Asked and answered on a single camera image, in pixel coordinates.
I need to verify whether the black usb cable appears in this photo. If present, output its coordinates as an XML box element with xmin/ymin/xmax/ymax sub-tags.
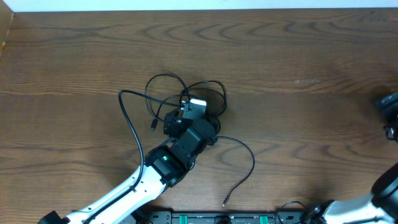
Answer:
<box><xmin>214</xmin><ymin>135</ymin><xmax>256</xmax><ymax>208</ymax></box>

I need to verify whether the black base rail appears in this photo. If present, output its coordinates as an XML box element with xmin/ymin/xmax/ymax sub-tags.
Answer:
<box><xmin>129</xmin><ymin>211</ymin><xmax>304</xmax><ymax>224</ymax></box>

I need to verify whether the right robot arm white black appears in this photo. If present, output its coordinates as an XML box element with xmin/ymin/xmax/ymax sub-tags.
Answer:
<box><xmin>306</xmin><ymin>91</ymin><xmax>397</xmax><ymax>224</ymax></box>

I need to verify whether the left camera black cable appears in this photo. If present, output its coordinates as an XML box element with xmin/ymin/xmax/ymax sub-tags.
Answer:
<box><xmin>82</xmin><ymin>89</ymin><xmax>184</xmax><ymax>224</ymax></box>

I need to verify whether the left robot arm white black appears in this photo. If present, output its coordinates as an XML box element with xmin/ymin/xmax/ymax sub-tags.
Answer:
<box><xmin>39</xmin><ymin>111</ymin><xmax>219</xmax><ymax>224</ymax></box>

